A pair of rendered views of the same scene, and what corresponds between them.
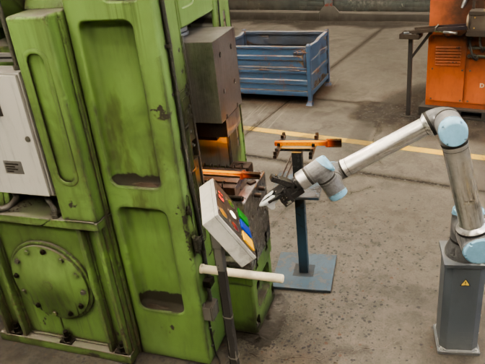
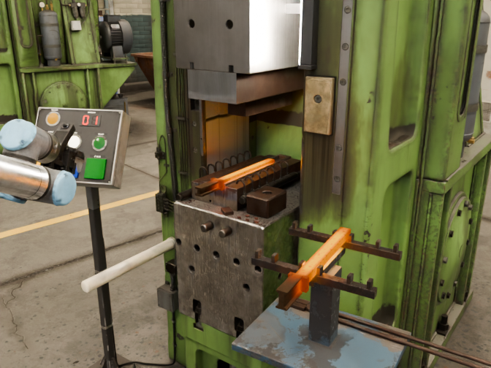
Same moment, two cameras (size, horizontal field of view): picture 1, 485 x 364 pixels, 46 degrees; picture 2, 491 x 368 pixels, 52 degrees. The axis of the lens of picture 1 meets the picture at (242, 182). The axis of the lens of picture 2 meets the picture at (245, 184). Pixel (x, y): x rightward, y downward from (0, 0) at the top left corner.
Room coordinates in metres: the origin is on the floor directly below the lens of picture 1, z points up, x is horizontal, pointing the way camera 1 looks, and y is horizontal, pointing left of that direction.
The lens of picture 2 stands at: (3.24, -1.52, 1.54)
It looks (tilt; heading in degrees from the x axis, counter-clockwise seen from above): 19 degrees down; 104
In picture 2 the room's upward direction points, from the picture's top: straight up
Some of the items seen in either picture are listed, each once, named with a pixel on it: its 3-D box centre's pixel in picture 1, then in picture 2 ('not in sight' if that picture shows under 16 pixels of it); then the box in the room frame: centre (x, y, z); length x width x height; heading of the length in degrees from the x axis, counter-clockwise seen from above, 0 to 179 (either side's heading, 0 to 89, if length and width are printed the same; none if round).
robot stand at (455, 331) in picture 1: (459, 298); not in sight; (2.38, -1.09, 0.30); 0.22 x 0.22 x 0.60; 77
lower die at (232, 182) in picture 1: (205, 180); (249, 177); (2.82, 0.20, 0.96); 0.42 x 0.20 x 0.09; 68
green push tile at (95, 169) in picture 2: (242, 217); (96, 169); (2.30, 0.02, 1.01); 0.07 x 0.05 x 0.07; 3
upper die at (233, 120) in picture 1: (195, 120); (249, 79); (2.82, 0.20, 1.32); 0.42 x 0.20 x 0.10; 68
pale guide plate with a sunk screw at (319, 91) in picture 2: not in sight; (318, 105); (3.08, 0.01, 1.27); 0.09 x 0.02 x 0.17; 158
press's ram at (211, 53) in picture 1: (193, 71); (260, 4); (2.86, 0.19, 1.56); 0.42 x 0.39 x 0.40; 68
